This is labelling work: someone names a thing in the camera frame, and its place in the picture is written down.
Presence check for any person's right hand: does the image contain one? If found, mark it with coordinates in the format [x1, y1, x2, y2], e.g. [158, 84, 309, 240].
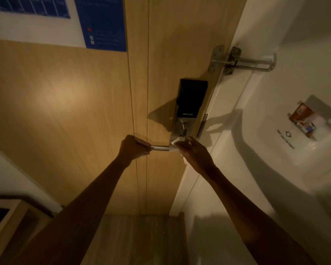
[173, 136, 217, 176]

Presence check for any person's left hand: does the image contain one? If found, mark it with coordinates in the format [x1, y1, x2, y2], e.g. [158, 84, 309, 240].
[118, 135, 152, 167]

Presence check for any white wet wipe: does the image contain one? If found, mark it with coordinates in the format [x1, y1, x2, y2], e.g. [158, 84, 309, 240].
[170, 136, 189, 165]

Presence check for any person's left forearm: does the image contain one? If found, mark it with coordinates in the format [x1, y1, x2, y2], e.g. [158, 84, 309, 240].
[10, 158, 132, 265]

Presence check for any person's right forearm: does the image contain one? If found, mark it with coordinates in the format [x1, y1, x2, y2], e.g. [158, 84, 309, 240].
[203, 167, 318, 265]

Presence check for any black silver door lock body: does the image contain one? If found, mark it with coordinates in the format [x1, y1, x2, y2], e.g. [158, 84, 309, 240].
[171, 78, 208, 144]

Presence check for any light wooden door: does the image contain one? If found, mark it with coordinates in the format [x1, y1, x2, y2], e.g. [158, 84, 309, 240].
[0, 0, 249, 216]

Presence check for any silver door guard latch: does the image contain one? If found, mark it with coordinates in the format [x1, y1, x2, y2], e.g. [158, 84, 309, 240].
[208, 45, 277, 75]

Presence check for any dark lock edge plate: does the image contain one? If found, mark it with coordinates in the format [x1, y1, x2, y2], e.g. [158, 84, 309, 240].
[197, 114, 208, 139]

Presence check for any white key card holder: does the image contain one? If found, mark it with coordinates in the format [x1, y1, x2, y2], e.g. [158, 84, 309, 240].
[264, 100, 331, 166]

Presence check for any wooden side table black top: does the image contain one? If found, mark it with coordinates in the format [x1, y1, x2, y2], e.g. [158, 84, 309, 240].
[0, 199, 54, 265]

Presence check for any blue white floor plan poster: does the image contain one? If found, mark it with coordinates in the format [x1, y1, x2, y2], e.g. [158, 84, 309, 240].
[0, 0, 127, 52]

